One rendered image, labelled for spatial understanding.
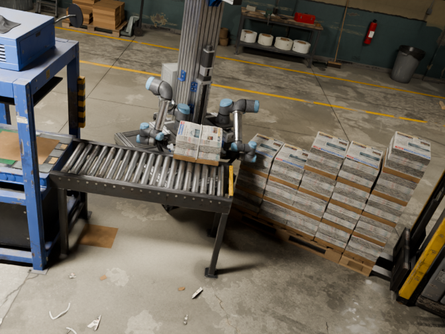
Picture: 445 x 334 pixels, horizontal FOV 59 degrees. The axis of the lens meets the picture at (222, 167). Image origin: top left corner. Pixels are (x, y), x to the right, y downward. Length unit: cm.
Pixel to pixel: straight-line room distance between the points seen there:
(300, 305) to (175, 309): 103
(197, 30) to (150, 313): 234
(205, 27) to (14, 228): 225
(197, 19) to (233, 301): 238
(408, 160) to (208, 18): 203
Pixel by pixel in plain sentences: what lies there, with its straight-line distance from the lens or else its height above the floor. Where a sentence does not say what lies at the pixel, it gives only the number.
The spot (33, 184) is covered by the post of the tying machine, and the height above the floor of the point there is 84.
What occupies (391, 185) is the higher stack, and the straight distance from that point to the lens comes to 351.
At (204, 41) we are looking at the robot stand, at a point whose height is 159.
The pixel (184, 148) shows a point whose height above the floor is 92.
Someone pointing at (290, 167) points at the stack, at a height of 80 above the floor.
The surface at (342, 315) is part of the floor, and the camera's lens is 362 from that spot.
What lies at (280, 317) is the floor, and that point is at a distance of 339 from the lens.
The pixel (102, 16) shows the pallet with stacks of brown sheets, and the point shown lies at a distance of 921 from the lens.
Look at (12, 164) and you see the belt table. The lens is 325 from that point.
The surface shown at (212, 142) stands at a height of 102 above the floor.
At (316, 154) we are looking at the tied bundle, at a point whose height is 101.
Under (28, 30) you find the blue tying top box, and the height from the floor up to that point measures 175.
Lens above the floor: 256
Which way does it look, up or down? 32 degrees down
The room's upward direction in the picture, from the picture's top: 12 degrees clockwise
